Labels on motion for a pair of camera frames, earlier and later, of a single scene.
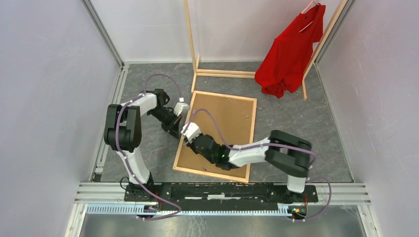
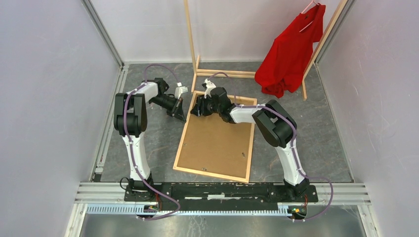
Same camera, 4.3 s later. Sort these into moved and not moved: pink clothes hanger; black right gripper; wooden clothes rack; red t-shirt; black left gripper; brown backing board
Moved: black left gripper; black right gripper
Not moved: brown backing board; red t-shirt; pink clothes hanger; wooden clothes rack
